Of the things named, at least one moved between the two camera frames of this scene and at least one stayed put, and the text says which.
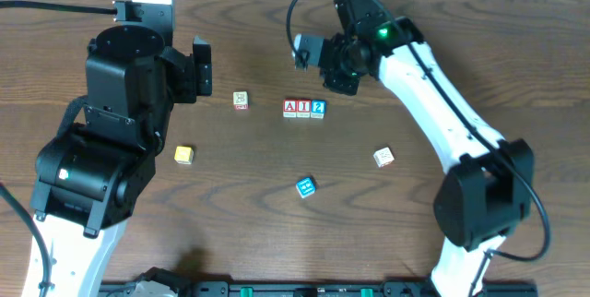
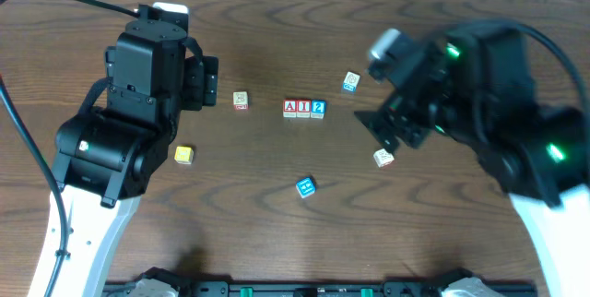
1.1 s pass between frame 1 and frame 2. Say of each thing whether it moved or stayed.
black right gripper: moved
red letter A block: stayed
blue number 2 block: stayed
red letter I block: stayed
